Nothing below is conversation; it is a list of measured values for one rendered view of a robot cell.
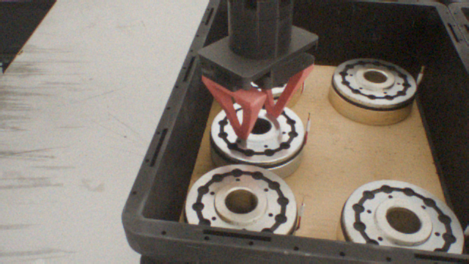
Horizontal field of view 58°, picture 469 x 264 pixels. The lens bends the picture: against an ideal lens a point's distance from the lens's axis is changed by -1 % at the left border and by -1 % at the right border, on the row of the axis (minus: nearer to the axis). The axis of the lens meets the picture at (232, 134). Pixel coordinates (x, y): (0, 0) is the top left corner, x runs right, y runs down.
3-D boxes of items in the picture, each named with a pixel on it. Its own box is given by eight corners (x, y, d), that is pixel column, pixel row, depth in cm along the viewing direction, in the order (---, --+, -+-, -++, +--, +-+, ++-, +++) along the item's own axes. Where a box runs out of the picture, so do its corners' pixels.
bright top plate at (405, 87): (424, 110, 50) (426, 105, 50) (338, 106, 50) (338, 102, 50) (404, 63, 57) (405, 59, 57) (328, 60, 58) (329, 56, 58)
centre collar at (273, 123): (282, 144, 45) (282, 140, 44) (234, 145, 45) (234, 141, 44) (278, 114, 48) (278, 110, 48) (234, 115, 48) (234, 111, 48)
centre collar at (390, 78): (399, 92, 52) (399, 88, 51) (357, 91, 52) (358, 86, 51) (390, 70, 55) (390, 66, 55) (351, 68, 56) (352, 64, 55)
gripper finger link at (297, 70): (218, 123, 47) (215, 46, 41) (262, 95, 51) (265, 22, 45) (265, 152, 43) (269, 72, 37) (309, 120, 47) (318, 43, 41)
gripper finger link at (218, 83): (203, 133, 46) (198, 55, 40) (250, 104, 50) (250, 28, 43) (250, 163, 42) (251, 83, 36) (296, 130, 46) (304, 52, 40)
